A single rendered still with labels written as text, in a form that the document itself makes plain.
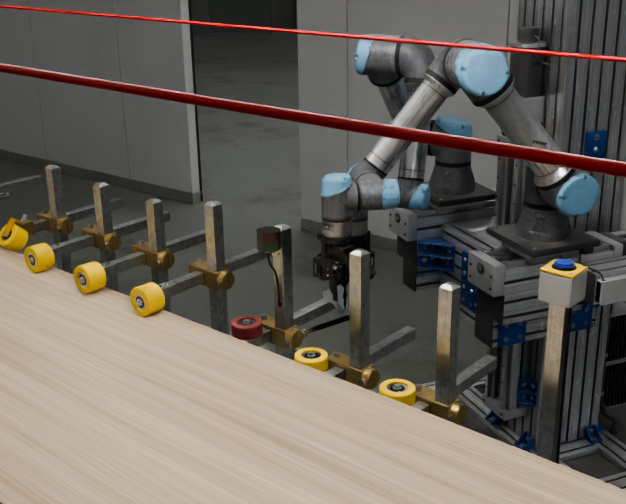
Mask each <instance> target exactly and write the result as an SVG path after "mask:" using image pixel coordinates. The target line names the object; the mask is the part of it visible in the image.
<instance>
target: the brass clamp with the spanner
mask: <svg viewBox="0 0 626 504"><path fill-rule="evenodd" d="M267 318H268V319H267V320H262V326H263V327H264V328H266V329H269V330H271V341H269V343H271V344H274V345H277V346H279V347H282V348H284V349H286V348H288V347H291V348H294V349H295V348H298V347H299V346H300V345H301V343H302V341H303V333H302V331H301V330H298V326H297V325H294V326H292V327H290V328H288V329H286V330H283V329H281V328H278V327H275V318H274V317H272V316H269V315H267Z"/></svg>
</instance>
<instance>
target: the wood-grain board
mask: <svg viewBox="0 0 626 504"><path fill-rule="evenodd" d="M9 502H12V503H13V504H626V490H624V489H621V488H619V487H616V486H614V485H611V484H609V483H606V482H604V481H601V480H598V479H596V478H593V477H591V476H588V475H586V474H583V473H580V472H578V471H575V470H573V469H570V468H568V467H565V466H563V465H560V464H557V463H555V462H552V461H550V460H547V459H545V458H542V457H539V456H537V455H534V454H532V453H529V452H527V451H524V450H521V449H519V448H516V447H514V446H511V445H509V444H506V443H504V442H501V441H498V440H496V439H493V438H491V437H488V436H486V435H483V434H480V433H478V432H475V431H473V430H470V429H468V428H465V427H463V426H460V425H457V424H455V423H452V422H450V421H447V420H445V419H442V418H439V417H437V416H434V415H432V414H429V413H427V412H424V411H422V410H419V409H416V408H414V407H411V406H409V405H406V404H404V403H401V402H398V401H396V400H393V399H391V398H388V397H386V396H383V395H380V394H378V393H375V392H373V391H370V390H368V389H365V388H363V387H360V386H357V385H355V384H352V383H350V382H347V381H345V380H342V379H339V378H337V377H334V376H332V375H329V374H327V373H324V372H322V371H319V370H316V369H314V368H311V367H309V366H306V365H304V364H301V363H298V362H296V361H293V360H291V359H288V358H286V357H283V356H280V355H278V354H275V353H273V352H270V351H268V350H265V349H263V348H260V347H257V346H255V345H252V344H250V343H247V342H245V341H242V340H239V339H237V338H234V337H232V336H229V335H227V334H224V333H222V332H219V331H216V330H214V329H211V328H209V327H206V326H204V325H201V324H198V323H196V322H193V321H191V320H188V319H186V318H183V317H180V316H178V315H175V314H173V313H170V312H168V311H165V310H163V309H162V310H160V311H158V312H155V313H153V314H150V315H148V316H145V317H142V316H140V315H138V314H137V313H136V312H135V310H134V309H133V307H132V305H131V301H130V297H129V296H127V295H124V294H122V293H119V292H116V291H114V290H111V289H109V288H106V287H103V288H101V289H98V290H95V291H93V292H90V293H83V292H82V291H80V290H79V288H78V287H77V285H76V283H75V279H74V275H73V274H70V273H68V272H65V271H63V270H60V269H57V268H55V267H52V268H50V269H47V270H43V271H40V272H37V273H34V272H32V271H31V270H30V269H29V268H28V266H27V265H26V262H25V258H24V255H22V254H19V253H16V252H14V251H11V250H9V249H6V248H4V247H1V246H0V504H7V503H9Z"/></svg>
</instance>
